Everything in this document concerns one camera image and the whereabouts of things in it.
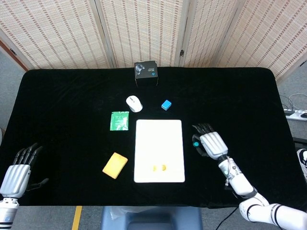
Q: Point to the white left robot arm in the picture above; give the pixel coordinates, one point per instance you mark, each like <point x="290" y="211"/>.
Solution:
<point x="7" y="213"/>

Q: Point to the white computer mouse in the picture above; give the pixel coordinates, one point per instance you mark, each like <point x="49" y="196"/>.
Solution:
<point x="134" y="103"/>

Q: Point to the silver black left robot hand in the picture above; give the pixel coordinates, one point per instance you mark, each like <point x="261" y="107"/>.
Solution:
<point x="14" y="179"/>

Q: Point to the cyan small piece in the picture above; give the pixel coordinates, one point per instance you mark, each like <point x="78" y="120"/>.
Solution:
<point x="196" y="144"/>

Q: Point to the blue white eraser block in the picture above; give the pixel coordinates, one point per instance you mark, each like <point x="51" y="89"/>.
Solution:
<point x="166" y="105"/>

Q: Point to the white black sneaker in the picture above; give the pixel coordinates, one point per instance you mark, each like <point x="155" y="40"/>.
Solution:
<point x="302" y="163"/>

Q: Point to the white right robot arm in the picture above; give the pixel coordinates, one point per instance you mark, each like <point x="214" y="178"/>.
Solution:
<point x="239" y="184"/>

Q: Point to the black tablecloth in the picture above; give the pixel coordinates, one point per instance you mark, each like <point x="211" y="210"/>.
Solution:
<point x="72" y="95"/>

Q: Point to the white power strip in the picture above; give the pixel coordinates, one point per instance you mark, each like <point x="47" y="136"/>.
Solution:
<point x="296" y="115"/>

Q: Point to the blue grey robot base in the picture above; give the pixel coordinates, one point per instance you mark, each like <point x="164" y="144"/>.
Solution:
<point x="151" y="218"/>

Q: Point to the green foil packet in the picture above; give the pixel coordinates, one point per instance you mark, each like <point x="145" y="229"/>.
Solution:
<point x="119" y="121"/>

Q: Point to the white magnetic board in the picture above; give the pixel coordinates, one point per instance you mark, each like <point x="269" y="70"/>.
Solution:
<point x="159" y="143"/>

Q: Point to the black cardboard box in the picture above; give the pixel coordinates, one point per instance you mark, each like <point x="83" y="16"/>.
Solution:
<point x="146" y="74"/>

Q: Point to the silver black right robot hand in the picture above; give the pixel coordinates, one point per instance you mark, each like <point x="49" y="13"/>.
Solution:
<point x="213" y="145"/>

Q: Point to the orange small piece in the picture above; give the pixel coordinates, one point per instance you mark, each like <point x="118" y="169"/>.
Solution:
<point x="154" y="168"/>
<point x="164" y="167"/>

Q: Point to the woven folding screen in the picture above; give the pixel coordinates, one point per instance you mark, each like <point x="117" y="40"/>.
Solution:
<point x="60" y="28"/>

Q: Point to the yellow sponge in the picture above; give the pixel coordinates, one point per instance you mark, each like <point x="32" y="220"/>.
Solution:
<point x="115" y="165"/>

